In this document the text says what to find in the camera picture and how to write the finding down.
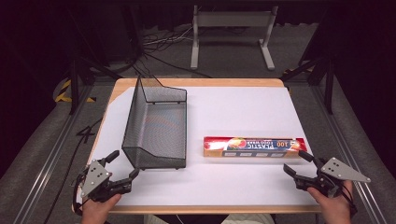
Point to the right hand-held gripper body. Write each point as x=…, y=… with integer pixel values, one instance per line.
x=336, y=171

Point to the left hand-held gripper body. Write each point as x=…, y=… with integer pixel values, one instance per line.
x=95, y=178

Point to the long red plastic wrap box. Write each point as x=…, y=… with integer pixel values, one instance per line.
x=252, y=146

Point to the person's left hand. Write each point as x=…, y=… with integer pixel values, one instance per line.
x=97, y=211

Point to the person's right hand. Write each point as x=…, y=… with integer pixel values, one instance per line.
x=332, y=207

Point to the black tape floor mark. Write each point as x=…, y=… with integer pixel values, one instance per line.
x=85, y=133

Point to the person's left leg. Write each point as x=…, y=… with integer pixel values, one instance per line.
x=162, y=219

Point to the person's leg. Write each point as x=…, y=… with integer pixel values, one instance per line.
x=249, y=219
x=162, y=219

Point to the person's right leg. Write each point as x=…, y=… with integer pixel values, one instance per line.
x=249, y=219

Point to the black metal stand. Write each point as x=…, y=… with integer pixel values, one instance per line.
x=328, y=84
x=74, y=84

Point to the yellow black hazard tape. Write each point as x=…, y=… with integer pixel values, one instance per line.
x=63, y=90

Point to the white table sheet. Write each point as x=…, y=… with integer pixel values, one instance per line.
x=236, y=109

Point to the white metal stand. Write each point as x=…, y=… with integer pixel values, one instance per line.
x=233, y=19

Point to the aluminium floor rail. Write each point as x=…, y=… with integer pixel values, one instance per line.
x=53, y=155
x=348, y=149

